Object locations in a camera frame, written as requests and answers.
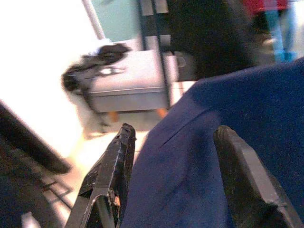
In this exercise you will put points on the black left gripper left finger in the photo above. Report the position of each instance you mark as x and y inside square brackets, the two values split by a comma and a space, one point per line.
[107, 180]

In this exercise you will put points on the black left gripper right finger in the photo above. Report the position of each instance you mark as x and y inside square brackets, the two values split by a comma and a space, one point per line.
[247, 190]

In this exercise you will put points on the navy blue garment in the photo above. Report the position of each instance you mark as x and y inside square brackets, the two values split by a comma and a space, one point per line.
[190, 142]

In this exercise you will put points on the blue plastic hanger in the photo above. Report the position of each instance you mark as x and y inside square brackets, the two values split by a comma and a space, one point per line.
[285, 42]

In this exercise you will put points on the grey upholstered bench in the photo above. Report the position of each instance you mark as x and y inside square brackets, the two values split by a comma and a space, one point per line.
[133, 78]

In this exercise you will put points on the black printed garment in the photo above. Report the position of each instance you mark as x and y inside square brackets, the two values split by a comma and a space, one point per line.
[209, 35]

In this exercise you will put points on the black metal clothes rack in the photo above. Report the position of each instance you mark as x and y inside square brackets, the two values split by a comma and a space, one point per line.
[148, 14]

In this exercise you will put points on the red draped cloth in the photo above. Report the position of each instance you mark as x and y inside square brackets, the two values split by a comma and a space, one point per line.
[266, 3]

